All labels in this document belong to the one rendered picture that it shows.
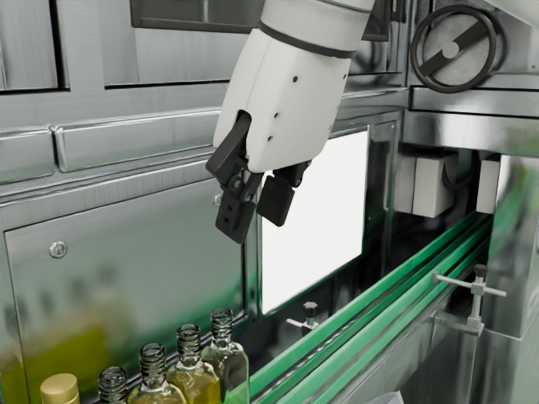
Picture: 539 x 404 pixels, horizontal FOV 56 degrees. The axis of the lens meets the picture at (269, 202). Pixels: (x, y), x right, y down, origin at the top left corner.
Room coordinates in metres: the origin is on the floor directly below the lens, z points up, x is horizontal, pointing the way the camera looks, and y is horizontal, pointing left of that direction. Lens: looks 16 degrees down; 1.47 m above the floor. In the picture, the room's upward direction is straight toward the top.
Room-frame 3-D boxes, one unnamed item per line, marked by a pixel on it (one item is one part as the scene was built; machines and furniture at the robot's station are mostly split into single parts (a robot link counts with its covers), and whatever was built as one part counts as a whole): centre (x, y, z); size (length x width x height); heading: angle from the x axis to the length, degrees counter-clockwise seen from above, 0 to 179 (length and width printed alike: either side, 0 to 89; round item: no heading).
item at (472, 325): (1.10, -0.47, 0.90); 0.17 x 0.05 x 0.22; 52
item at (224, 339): (0.62, 0.06, 1.12); 0.03 x 0.03 x 0.05
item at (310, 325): (0.91, -0.06, 0.94); 0.07 x 0.04 x 0.13; 52
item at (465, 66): (1.33, -0.46, 1.49); 0.21 x 0.05 x 0.21; 52
